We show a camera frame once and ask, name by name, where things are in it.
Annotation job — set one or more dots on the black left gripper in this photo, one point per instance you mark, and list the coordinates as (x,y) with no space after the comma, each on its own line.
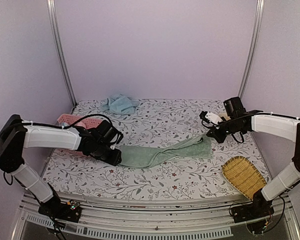
(114,160)

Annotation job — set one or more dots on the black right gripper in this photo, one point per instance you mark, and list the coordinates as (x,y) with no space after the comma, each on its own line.
(221,139)

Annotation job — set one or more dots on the green towel with panda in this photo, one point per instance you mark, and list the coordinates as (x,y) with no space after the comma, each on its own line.
(140,157)

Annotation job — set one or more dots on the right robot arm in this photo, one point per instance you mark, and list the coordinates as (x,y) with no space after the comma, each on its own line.
(278,137)

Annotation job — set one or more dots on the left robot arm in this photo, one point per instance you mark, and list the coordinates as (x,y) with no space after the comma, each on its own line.
(19,135)

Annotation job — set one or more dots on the pink plastic basket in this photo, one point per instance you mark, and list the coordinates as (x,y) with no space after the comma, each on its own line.
(87,123)

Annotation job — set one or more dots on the folded coral pink towel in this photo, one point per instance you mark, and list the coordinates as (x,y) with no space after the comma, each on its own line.
(81,124)

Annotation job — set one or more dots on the rolled blue patterned towel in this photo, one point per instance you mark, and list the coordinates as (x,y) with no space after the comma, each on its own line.
(63,124)

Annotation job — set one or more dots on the blue crumpled towel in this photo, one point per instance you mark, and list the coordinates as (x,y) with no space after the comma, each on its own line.
(120,104)

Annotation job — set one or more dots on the woven bamboo tray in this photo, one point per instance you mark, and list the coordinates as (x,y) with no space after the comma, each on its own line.
(243,176)

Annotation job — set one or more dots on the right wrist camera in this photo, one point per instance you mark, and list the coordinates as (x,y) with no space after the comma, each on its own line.
(211,118)

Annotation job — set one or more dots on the aluminium front frame rail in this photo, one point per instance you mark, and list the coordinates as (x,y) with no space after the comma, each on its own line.
(190,219)

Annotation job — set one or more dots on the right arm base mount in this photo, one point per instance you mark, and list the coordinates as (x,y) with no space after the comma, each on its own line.
(246,212)

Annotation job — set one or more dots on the right aluminium post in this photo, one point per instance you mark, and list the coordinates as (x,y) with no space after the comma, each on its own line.
(255,32)

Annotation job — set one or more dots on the aluminium post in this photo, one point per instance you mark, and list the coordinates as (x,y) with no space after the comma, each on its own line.
(59,49)
(255,32)

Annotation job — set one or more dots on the left aluminium post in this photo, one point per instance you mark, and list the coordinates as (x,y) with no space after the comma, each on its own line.
(59,49)

